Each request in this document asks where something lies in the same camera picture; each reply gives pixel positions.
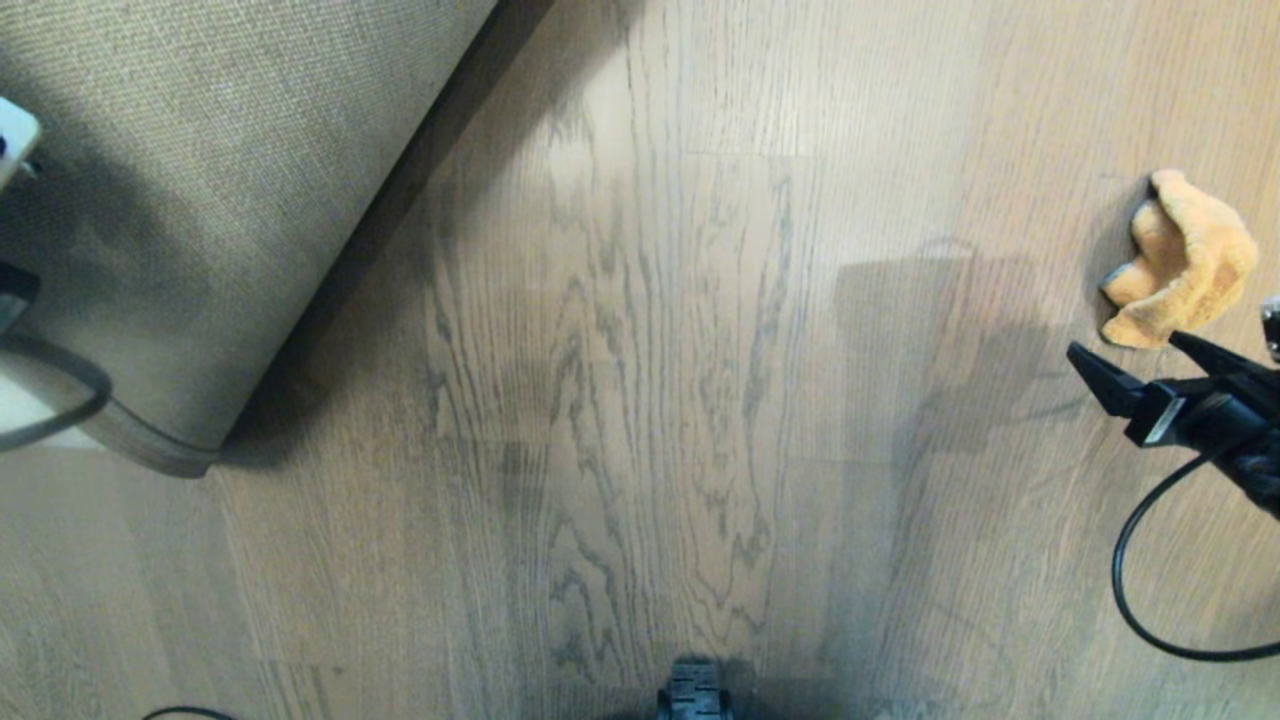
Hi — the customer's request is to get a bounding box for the orange cloth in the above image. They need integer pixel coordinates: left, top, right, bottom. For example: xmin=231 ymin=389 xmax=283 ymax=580
xmin=1100 ymin=168 xmax=1261 ymax=351

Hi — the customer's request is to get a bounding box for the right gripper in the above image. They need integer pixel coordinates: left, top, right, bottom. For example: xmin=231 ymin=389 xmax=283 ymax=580
xmin=1066 ymin=331 xmax=1280 ymax=521

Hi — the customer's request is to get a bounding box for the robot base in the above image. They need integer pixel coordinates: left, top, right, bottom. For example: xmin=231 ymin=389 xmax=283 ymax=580
xmin=654 ymin=657 xmax=737 ymax=720

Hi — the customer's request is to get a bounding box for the grey-beige woven rug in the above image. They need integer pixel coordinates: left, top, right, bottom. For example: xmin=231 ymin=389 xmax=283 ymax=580
xmin=0 ymin=0 xmax=501 ymax=479

